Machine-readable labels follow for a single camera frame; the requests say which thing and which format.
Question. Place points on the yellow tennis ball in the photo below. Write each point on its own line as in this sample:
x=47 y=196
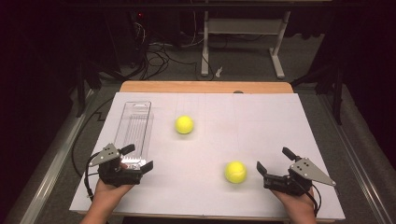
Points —
x=235 y=172
x=184 y=124

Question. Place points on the wooden table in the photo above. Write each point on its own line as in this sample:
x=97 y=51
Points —
x=202 y=87

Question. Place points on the person's left hand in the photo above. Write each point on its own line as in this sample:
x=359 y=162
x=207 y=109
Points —
x=106 y=197

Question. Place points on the person's right hand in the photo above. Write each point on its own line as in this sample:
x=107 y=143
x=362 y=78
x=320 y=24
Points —
x=300 y=208

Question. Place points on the white metal stand frame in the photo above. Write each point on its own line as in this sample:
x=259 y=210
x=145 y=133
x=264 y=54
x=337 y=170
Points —
x=246 y=26

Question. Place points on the aluminium floor rail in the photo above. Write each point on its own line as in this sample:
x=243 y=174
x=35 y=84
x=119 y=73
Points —
x=358 y=161
x=53 y=165

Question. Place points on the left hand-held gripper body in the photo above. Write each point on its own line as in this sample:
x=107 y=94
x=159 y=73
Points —
x=118 y=175

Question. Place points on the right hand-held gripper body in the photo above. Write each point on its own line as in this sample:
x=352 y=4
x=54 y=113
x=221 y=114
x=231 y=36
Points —
x=289 y=183

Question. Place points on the black stand leg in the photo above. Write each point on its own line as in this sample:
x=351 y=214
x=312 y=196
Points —
x=333 y=87
x=85 y=81

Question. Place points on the clear plastic tray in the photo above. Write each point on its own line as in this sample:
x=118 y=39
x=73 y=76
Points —
x=135 y=124

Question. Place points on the small white floor object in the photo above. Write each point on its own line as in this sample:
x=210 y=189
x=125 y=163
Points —
x=219 y=72

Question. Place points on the white board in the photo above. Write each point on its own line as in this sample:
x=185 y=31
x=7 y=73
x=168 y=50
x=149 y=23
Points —
x=218 y=149

